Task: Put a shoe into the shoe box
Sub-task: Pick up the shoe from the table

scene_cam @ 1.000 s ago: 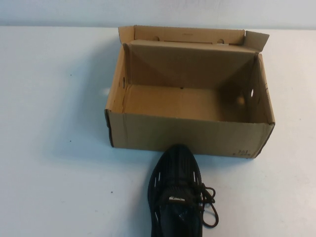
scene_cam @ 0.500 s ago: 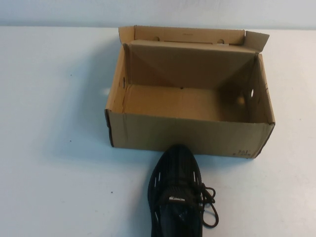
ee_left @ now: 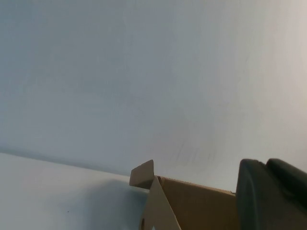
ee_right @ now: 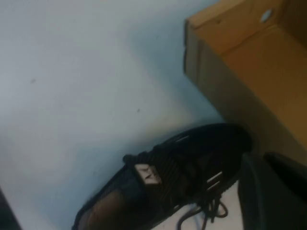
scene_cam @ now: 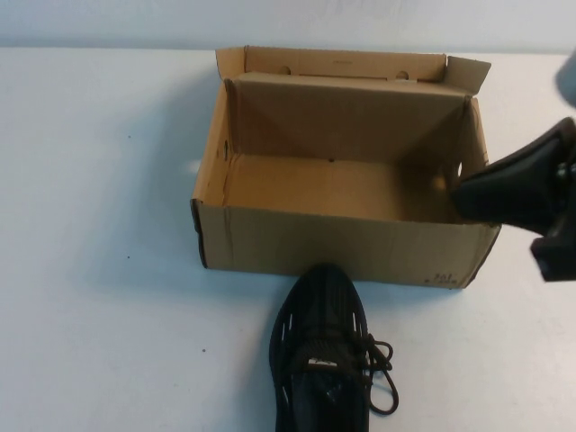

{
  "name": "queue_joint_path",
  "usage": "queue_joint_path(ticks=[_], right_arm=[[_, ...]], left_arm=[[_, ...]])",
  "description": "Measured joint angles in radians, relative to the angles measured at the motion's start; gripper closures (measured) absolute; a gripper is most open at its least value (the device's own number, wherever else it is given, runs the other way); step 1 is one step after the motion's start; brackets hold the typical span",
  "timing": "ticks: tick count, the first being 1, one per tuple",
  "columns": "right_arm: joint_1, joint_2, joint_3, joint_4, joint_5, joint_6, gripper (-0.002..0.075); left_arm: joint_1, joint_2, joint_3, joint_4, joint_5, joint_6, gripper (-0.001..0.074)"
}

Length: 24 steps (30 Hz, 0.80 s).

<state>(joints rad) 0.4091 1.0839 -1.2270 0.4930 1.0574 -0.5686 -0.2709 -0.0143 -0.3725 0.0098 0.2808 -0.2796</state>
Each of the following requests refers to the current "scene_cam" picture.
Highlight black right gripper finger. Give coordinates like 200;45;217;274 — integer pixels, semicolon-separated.
529;213;576;284
454;117;576;235

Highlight black knit sneaker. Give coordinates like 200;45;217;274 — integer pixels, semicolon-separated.
268;263;395;432

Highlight brown cardboard shoe box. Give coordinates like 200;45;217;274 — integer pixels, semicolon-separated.
189;44;503;289

